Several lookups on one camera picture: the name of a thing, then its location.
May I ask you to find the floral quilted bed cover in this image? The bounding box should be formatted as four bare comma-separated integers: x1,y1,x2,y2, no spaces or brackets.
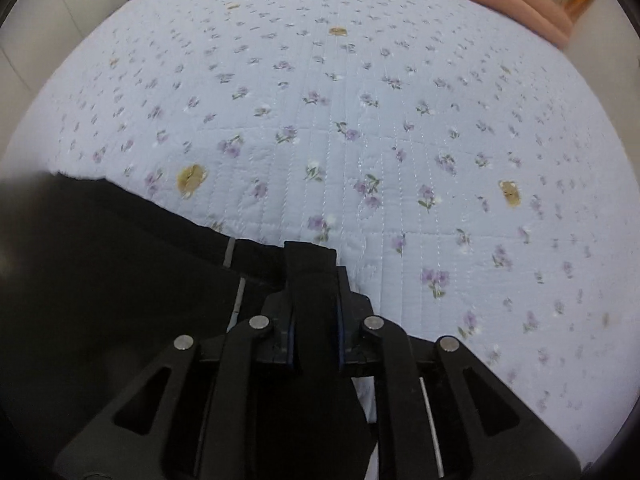
1,0,639,464

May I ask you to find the black hooded jacket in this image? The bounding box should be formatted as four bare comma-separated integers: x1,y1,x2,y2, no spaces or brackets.
0,169,381,480

